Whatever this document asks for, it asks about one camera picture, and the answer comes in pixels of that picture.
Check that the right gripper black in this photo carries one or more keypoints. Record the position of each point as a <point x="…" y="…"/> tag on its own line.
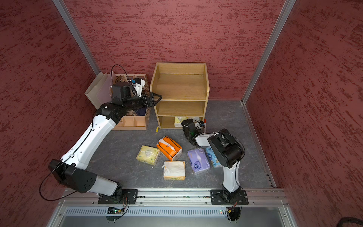
<point x="183" y="124"/>

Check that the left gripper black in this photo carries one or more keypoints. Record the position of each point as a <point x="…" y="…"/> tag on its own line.
<point x="151" y="99"/>

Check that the orange white tissue pack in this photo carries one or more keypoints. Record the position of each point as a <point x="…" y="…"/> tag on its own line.
<point x="170" y="148"/>

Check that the wooden three-tier shelf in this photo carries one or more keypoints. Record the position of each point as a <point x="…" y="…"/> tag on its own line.
<point x="184" y="88"/>

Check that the purple tissue pack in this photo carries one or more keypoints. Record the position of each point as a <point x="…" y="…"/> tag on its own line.
<point x="198" y="160"/>

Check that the light blue tissue pack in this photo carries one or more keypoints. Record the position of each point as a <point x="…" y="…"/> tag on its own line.
<point x="212" y="158"/>

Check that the orange yellow tissue box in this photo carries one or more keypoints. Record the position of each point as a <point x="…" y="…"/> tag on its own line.
<point x="174" y="170"/>

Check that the yellow green tissue box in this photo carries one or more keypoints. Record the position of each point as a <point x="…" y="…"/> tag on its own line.
<point x="148" y="155"/>

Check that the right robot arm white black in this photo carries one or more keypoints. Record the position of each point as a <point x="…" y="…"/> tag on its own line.
<point x="226" y="148"/>

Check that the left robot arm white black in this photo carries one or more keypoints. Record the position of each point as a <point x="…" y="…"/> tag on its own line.
<point x="71" y="171"/>

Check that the dark blue book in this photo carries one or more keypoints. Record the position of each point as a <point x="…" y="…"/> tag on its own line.
<point x="141" y="112"/>

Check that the beige plastic file organizer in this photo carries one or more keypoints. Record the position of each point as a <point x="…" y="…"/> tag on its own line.
<point x="131" y="122"/>

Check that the lilac paper folder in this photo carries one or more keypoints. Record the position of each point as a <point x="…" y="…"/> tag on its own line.
<point x="110" y="79"/>

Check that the beige paper folder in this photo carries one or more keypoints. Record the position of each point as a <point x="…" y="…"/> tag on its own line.
<point x="95" y="92"/>

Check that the left aluminium corner profile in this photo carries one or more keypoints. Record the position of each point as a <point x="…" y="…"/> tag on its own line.
<point x="67" y="18"/>

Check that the aluminium corner profile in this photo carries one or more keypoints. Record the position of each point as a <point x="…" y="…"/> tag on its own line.
<point x="281" y="20"/>
<point x="67" y="18"/>

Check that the right aluminium corner profile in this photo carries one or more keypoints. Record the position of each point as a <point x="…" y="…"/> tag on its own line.
<point x="281" y="20"/>

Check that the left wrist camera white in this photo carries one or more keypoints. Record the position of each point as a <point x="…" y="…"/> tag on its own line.
<point x="138" y="85"/>

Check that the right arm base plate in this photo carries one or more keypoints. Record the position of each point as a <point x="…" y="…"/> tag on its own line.
<point x="224" y="197"/>

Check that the aluminium mounting rail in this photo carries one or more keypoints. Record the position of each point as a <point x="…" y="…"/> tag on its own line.
<point x="183" y="197"/>

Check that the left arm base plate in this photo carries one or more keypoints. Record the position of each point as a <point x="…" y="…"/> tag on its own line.
<point x="124" y="196"/>

